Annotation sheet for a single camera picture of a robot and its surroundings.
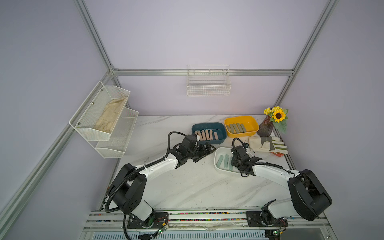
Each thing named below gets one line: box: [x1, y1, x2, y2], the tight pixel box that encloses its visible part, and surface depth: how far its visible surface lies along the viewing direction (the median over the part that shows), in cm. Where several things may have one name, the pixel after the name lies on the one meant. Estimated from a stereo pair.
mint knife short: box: [224, 154, 229, 169], surface depth 95 cm
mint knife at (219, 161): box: [215, 155, 224, 168], surface depth 97 cm
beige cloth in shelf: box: [94, 97, 128, 133], surface depth 80 cm
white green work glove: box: [248, 136, 289, 154], surface depth 103 cm
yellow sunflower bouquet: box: [263, 106, 289, 135], surface depth 90 cm
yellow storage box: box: [224, 115, 260, 139], surface depth 116 cm
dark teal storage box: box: [191, 122, 227, 145], surface depth 110 cm
